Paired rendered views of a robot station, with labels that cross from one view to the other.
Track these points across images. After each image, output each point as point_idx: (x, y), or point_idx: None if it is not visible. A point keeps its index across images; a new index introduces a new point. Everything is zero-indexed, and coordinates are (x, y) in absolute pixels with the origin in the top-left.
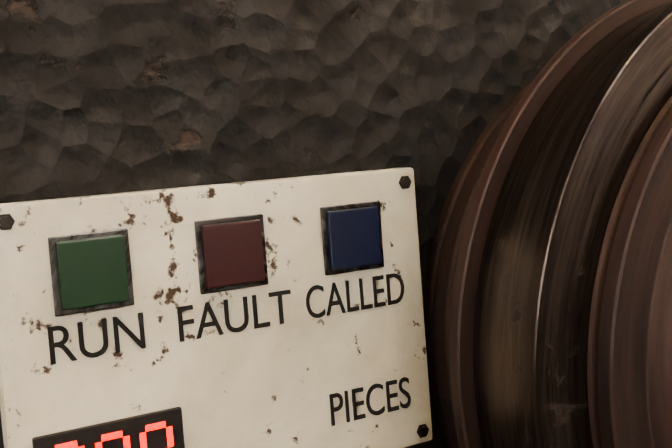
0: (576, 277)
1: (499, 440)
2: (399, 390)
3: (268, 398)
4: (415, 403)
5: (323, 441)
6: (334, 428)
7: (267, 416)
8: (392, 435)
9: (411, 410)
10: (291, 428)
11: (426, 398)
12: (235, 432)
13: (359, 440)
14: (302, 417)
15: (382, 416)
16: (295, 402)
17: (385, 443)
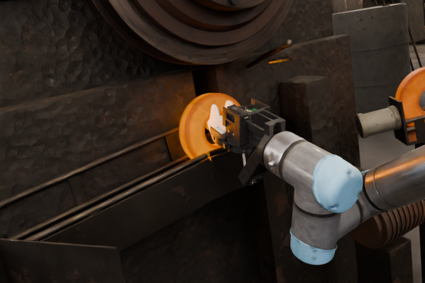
0: None
1: None
2: None
3: None
4: None
5: None
6: None
7: None
8: None
9: None
10: None
11: None
12: None
13: None
14: None
15: None
16: None
17: None
